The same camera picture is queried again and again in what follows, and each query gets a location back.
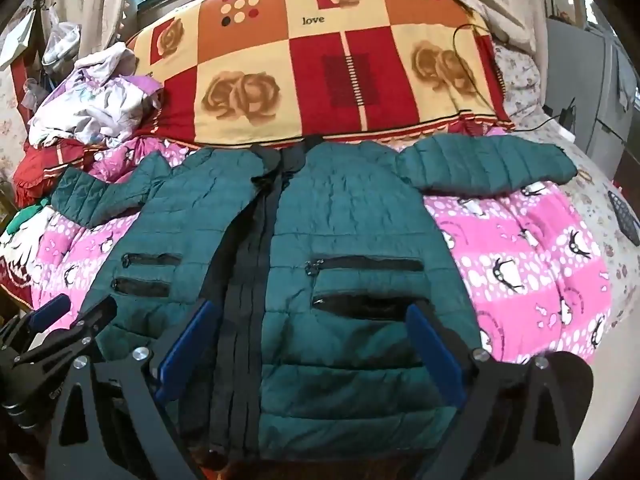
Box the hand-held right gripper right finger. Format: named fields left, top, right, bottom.
left=406, top=304, right=597, bottom=480

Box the black keypad device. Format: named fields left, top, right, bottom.
left=606, top=191, right=640, bottom=247

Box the red orange rose blanket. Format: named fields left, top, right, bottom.
left=125, top=0, right=517, bottom=150

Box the black cable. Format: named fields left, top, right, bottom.
left=451, top=23, right=568, bottom=134

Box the white floral cloth pile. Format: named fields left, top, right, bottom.
left=27, top=41, right=164, bottom=149

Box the white paper bag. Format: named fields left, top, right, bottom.
left=0, top=9, right=39, bottom=72

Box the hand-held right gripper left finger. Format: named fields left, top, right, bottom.
left=45, top=300, right=216, bottom=480

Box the pink penguin blanket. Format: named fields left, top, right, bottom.
left=0, top=139, right=615, bottom=367

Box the red striped cloth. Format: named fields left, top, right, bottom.
left=12, top=137, right=110, bottom=207

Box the green white cloth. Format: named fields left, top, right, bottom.
left=0, top=204, right=52, bottom=235

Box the grey cabinet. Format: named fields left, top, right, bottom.
left=544, top=16, right=640, bottom=137

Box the green puffer jacket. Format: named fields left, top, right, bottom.
left=50, top=135, right=577, bottom=458

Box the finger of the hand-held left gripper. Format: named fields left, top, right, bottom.
left=12, top=297, right=119, bottom=370
left=0, top=293, right=72, bottom=356

